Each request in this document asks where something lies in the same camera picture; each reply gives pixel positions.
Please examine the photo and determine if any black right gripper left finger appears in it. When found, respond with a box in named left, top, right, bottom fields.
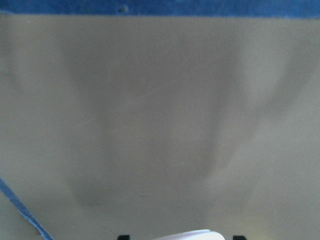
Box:
left=117, top=234, right=130, bottom=240

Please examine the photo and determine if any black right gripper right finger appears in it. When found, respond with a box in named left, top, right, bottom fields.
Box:
left=232, top=235, right=247, bottom=240

